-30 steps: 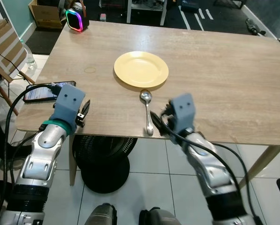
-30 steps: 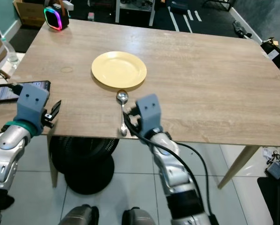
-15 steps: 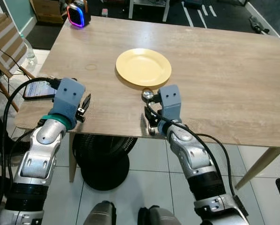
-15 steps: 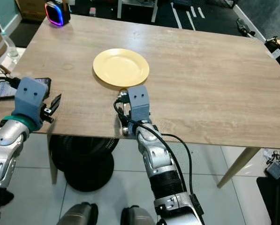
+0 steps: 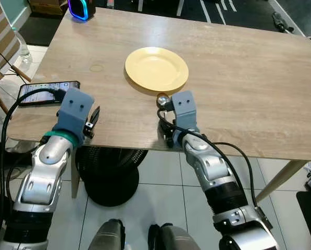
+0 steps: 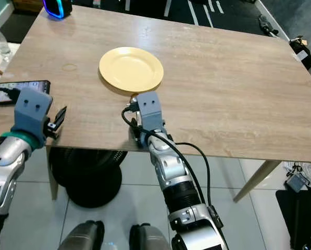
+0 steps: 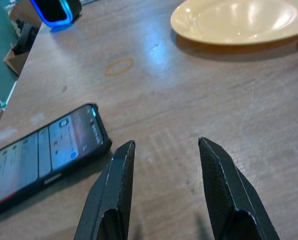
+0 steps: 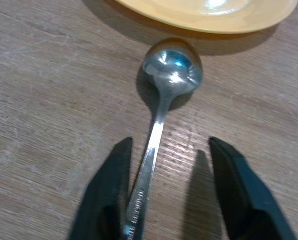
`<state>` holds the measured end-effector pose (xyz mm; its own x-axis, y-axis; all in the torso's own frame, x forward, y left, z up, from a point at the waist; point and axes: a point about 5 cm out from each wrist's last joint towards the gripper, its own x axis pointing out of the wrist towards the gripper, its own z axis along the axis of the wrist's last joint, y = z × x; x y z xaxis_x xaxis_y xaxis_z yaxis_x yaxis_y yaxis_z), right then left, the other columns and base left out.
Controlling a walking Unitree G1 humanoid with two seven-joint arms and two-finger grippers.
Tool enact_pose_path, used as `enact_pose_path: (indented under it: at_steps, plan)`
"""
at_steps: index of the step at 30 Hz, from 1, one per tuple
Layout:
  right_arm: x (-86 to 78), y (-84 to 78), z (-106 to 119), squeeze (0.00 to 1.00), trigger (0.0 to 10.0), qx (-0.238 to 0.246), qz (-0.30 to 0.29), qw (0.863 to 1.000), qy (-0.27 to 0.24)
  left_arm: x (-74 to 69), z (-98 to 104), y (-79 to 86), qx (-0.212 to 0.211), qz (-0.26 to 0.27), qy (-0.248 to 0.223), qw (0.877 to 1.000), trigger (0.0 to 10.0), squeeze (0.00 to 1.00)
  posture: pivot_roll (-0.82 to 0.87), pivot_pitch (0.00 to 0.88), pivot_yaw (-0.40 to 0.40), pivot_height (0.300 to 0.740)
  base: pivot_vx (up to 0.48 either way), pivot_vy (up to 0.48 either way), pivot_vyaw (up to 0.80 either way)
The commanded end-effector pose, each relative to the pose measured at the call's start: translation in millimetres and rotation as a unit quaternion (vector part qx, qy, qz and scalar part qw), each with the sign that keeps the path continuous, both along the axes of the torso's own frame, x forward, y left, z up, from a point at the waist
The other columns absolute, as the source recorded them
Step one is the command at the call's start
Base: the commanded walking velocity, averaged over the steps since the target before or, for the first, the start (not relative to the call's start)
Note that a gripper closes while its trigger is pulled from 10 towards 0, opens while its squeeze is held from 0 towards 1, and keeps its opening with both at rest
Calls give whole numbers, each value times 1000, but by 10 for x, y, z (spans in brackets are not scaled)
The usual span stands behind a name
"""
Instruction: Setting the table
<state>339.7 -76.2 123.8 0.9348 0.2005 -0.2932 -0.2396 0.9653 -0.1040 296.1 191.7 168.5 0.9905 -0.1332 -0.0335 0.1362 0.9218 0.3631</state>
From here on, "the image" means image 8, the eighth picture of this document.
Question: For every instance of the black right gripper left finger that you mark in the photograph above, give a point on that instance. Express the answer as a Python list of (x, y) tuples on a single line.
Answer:
[(101, 192)]

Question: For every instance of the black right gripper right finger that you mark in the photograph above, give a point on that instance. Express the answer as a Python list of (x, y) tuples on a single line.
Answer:
[(246, 195)]

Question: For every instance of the silver metal spoon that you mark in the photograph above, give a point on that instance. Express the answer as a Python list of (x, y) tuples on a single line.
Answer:
[(172, 70)]

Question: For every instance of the yellow plate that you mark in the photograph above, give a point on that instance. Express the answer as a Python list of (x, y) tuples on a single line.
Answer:
[(213, 15)]

